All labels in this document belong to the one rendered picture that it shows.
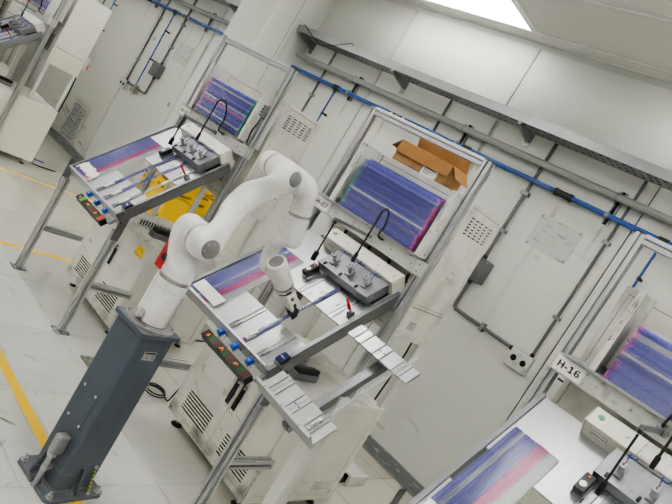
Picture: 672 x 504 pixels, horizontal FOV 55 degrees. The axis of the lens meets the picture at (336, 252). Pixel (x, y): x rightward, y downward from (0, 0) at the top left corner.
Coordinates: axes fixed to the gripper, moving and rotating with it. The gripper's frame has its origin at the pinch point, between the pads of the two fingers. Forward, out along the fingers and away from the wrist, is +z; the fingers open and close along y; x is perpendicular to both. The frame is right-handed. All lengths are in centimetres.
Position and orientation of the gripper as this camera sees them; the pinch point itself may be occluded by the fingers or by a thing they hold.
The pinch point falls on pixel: (292, 313)
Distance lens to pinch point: 277.7
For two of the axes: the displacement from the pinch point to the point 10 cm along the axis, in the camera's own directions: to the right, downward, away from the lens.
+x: -7.7, 5.2, -3.8
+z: 1.6, 7.2, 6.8
